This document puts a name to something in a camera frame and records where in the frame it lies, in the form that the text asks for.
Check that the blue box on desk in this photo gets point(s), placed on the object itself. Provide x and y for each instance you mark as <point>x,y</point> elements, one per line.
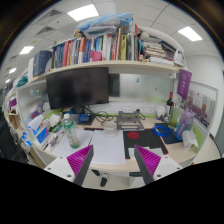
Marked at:
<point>84,118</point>

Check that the dark glass bottle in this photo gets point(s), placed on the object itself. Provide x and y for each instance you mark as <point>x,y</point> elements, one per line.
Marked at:
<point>169,104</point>

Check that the white crumpled tissue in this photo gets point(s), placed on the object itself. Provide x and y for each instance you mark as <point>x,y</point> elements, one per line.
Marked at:
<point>189,139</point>

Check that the dark blue binder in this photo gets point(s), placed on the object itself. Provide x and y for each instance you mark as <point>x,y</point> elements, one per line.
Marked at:
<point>40,61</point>

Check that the translucent plastic cup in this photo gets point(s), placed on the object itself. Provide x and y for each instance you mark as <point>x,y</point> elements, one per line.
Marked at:
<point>110,128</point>

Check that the black computer monitor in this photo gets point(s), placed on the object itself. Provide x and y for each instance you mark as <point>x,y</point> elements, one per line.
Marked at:
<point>81,87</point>

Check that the black mat with red dot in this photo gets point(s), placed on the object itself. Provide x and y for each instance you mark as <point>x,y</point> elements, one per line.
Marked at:
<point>143,138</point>

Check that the white power outlet strip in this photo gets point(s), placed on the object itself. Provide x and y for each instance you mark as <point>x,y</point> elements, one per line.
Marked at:
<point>129,108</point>

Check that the clear plastic water bottle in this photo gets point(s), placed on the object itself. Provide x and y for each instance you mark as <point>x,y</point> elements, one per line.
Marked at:
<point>70,130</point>

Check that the white wall shelf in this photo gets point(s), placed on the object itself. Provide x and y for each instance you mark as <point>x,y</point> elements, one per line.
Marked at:
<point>119,66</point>

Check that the grey metal laptop stand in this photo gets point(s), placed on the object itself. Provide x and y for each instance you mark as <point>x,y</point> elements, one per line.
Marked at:
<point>129,121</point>

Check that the row of upright books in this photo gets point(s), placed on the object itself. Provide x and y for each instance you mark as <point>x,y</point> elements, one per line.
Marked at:
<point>103,43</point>

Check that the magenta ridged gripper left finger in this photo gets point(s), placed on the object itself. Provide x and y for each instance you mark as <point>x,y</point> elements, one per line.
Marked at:
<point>79,163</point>

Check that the stack of papers on shelf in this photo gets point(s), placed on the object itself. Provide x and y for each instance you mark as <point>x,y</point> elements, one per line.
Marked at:
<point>158,47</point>

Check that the purple water bottle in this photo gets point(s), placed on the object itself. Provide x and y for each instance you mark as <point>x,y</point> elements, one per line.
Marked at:
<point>185,123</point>

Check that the plastic bag on books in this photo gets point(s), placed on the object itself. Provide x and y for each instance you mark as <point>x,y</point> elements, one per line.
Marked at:
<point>107,24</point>

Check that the purple hanging banner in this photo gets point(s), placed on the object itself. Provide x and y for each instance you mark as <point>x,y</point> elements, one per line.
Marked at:
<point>183,83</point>

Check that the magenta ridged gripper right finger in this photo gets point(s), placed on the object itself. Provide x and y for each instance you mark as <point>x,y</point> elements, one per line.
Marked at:
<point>147,162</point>

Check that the white paper sheet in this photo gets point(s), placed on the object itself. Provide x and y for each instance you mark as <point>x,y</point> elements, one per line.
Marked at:
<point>108,150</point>

